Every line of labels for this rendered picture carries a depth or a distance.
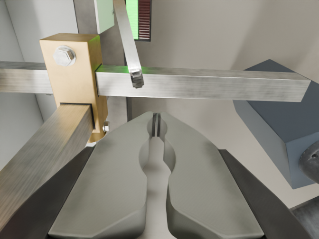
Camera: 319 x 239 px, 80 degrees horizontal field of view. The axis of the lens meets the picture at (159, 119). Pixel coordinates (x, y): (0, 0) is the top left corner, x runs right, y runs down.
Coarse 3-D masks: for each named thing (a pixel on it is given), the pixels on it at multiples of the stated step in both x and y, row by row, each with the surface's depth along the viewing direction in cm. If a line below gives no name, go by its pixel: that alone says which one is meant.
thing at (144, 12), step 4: (140, 0) 31; (144, 0) 31; (148, 0) 31; (140, 4) 31; (144, 4) 31; (148, 4) 31; (140, 8) 31; (144, 8) 31; (148, 8) 31; (140, 12) 32; (144, 12) 32; (148, 12) 32; (140, 16) 32; (144, 16) 32; (148, 16) 32; (140, 20) 32; (144, 20) 32; (148, 20) 32; (140, 24) 32; (144, 24) 32; (148, 24) 32; (140, 28) 33; (144, 28) 33; (148, 28) 33; (140, 32) 33; (144, 32) 33; (148, 32) 33; (140, 36) 33; (144, 36) 33; (148, 36) 33
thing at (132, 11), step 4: (128, 0) 31; (132, 0) 31; (136, 0) 31; (128, 4) 31; (132, 4) 31; (136, 4) 31; (128, 8) 31; (132, 8) 31; (136, 8) 31; (128, 12) 31; (132, 12) 32; (136, 12) 32; (128, 16) 32; (132, 16) 32; (136, 16) 32; (132, 20) 32; (136, 20) 32; (132, 24) 32; (136, 24) 32; (132, 28) 33; (136, 28) 33; (132, 32) 33; (136, 32) 33; (136, 36) 33
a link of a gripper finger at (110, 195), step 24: (144, 120) 11; (96, 144) 9; (120, 144) 9; (144, 144) 9; (96, 168) 8; (120, 168) 8; (72, 192) 7; (96, 192) 7; (120, 192) 7; (144, 192) 7; (72, 216) 6; (96, 216) 6; (120, 216) 6; (144, 216) 7
